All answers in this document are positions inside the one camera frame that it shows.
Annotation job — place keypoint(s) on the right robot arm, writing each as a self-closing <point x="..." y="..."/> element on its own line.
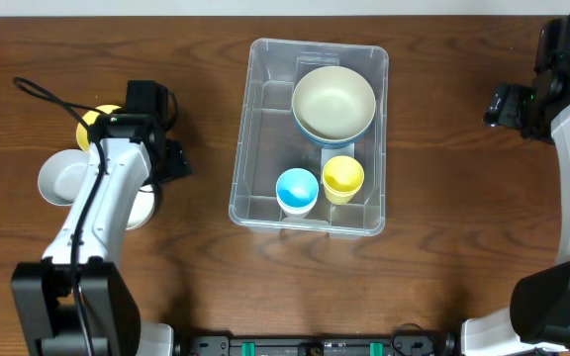
<point x="537" y="319"/>

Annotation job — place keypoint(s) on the clear plastic storage container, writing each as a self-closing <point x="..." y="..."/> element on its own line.
<point x="269" y="142"/>

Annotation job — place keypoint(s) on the white label in container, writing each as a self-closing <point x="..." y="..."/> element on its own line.
<point x="331" y="152"/>

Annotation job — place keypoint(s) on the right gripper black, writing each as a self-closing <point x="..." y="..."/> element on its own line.
<point x="505" y="106"/>

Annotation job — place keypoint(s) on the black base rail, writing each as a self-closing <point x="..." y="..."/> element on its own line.
<point x="401" y="343"/>

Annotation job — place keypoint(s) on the yellow cup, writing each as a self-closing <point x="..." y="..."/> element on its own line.
<point x="343" y="174"/>
<point x="340" y="196"/>

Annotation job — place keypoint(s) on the grey bowl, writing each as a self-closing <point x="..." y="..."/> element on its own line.
<point x="61" y="176"/>

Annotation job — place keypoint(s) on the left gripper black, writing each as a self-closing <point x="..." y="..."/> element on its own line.
<point x="178" y="162"/>

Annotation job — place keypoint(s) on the beige bowl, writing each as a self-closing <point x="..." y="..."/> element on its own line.
<point x="334" y="103"/>

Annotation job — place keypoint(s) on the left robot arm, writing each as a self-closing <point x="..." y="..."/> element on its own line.
<point x="74" y="301"/>

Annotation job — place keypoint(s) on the light blue cup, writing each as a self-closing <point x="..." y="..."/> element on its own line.
<point x="297" y="188"/>

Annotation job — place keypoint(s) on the cream cup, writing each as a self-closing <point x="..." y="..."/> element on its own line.
<point x="296" y="214"/>

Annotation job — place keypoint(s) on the white bowl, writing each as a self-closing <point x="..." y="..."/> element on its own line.
<point x="143" y="207"/>

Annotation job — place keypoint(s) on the dark blue bowl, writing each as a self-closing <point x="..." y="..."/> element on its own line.
<point x="325" y="143"/>

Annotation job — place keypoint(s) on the pink cup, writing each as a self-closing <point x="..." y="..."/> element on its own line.
<point x="285" y="207"/>

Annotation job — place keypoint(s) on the yellow bowl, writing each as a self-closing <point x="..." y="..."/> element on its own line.
<point x="89" y="118"/>

